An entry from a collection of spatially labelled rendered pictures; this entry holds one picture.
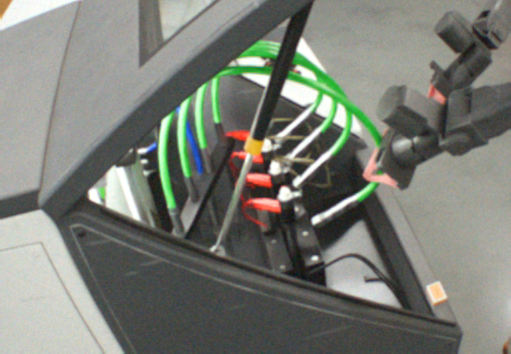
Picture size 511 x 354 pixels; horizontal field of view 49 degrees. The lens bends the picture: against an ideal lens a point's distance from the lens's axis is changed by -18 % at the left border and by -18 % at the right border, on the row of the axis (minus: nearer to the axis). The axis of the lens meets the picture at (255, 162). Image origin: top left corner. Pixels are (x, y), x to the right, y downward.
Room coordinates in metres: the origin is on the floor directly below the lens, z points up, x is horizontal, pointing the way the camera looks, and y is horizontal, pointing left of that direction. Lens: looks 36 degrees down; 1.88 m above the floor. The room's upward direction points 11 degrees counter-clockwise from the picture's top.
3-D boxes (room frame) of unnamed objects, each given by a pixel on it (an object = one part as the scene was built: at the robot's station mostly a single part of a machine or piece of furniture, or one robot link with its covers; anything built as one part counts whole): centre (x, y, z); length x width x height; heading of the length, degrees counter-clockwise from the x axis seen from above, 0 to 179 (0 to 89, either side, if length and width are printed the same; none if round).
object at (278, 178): (1.01, -0.05, 1.02); 0.05 x 0.03 x 0.21; 95
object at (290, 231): (0.93, -0.05, 1.02); 0.05 x 0.03 x 0.21; 95
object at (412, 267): (0.95, -0.28, 0.87); 0.62 x 0.04 x 0.16; 5
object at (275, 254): (1.05, -0.03, 0.91); 0.34 x 0.10 x 0.15; 5
